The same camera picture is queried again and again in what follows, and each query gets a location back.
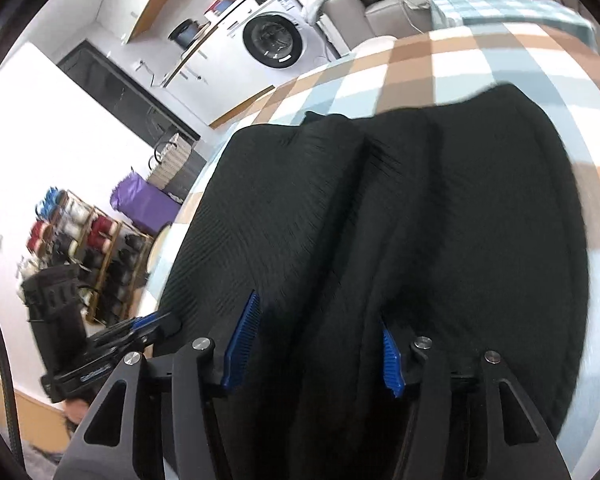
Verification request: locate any grey sofa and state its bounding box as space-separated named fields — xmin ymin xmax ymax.
xmin=300 ymin=0 xmax=433 ymax=56

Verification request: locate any dark glass door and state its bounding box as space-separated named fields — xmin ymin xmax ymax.
xmin=57 ymin=40 xmax=201 ymax=146

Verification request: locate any white round stool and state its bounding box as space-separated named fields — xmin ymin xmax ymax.
xmin=350 ymin=35 xmax=398 ymax=58

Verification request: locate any thick black cable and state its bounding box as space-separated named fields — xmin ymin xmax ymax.
xmin=0 ymin=275 xmax=23 ymax=480

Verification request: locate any two-tone wicker basket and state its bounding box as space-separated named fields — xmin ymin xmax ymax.
xmin=147 ymin=132 xmax=208 ymax=206

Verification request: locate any teal checked cloth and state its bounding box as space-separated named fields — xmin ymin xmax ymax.
xmin=427 ymin=0 xmax=598 ymax=46

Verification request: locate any wooden shoe rack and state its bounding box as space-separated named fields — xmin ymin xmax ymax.
xmin=27 ymin=187 xmax=153 ymax=326

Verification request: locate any black knit sweater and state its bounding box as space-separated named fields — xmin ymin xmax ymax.
xmin=152 ymin=84 xmax=593 ymax=480

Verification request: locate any white washing machine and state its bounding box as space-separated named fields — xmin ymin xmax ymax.
xmin=207 ymin=0 xmax=338 ymax=86

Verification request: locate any white base cabinet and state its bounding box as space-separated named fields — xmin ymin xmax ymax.
xmin=130 ymin=25 xmax=276 ymax=126

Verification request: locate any black cooking pot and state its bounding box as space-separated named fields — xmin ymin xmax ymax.
xmin=169 ymin=19 xmax=201 ymax=48

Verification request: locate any purple bag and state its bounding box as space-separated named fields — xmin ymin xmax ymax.
xmin=110 ymin=172 xmax=183 ymax=236

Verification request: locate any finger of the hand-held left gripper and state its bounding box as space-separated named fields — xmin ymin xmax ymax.
xmin=87 ymin=322 xmax=181 ymax=356
xmin=95 ymin=310 xmax=163 ymax=341

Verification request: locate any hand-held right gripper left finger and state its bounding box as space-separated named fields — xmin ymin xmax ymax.
xmin=55 ymin=290 xmax=261 ymax=480

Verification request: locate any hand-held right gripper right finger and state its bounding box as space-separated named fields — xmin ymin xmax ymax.
xmin=382 ymin=327 xmax=573 ymax=480

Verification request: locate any brown blue checked tablecloth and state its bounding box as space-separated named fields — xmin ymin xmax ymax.
xmin=145 ymin=22 xmax=600 ymax=466

